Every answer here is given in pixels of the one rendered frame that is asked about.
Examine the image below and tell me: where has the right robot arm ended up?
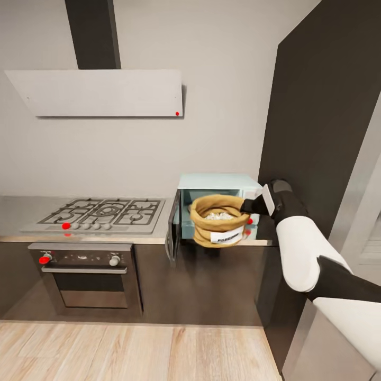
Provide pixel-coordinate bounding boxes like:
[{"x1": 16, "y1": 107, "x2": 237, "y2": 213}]
[{"x1": 240, "y1": 179, "x2": 381, "y2": 375}]

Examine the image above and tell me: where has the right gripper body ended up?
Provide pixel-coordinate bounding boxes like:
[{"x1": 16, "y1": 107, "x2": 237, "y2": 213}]
[{"x1": 243, "y1": 197, "x2": 269, "y2": 216}]

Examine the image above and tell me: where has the microwave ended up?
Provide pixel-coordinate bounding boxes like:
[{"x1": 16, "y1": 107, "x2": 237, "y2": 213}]
[{"x1": 165, "y1": 173, "x2": 263, "y2": 268}]

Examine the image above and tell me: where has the popcorn bag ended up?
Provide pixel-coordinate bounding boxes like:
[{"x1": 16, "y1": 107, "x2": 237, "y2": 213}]
[{"x1": 190, "y1": 194, "x2": 251, "y2": 248}]

